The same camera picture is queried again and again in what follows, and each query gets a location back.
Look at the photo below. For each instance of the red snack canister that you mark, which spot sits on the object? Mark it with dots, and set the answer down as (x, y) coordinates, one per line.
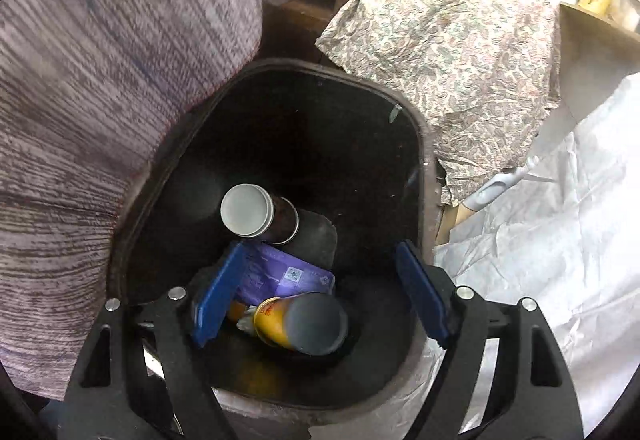
(245, 210)

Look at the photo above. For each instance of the floral cloth cover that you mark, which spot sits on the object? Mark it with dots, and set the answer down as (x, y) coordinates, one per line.
(450, 60)

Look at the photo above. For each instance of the black trash bin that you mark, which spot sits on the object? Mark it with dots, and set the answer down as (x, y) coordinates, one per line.
(310, 145)

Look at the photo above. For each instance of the white cloth cover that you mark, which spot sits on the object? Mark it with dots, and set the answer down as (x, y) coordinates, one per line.
(575, 245)

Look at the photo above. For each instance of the wooden cabinet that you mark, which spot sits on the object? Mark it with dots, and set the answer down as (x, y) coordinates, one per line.
(590, 50)

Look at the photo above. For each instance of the purple striped tablecloth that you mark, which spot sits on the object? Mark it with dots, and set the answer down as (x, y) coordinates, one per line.
(100, 70)

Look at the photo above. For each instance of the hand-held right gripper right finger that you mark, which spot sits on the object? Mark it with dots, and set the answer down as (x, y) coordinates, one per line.
(422, 290)

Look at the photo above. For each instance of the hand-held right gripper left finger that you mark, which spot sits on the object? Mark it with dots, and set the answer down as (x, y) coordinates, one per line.
(220, 290)

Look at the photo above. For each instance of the orange squeeze bottle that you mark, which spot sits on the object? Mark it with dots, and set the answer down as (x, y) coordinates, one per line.
(280, 325)

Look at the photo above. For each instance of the purple plastic wrapper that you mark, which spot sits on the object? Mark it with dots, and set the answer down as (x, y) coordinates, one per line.
(295, 272)

